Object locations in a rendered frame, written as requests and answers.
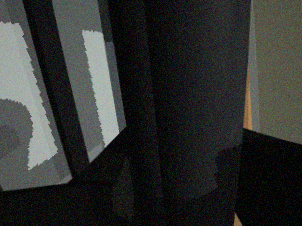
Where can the dark grey rectangular mat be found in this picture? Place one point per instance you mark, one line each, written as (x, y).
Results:
(111, 61)

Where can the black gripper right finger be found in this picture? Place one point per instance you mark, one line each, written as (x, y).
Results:
(270, 181)

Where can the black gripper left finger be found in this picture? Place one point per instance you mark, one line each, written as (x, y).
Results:
(102, 194)

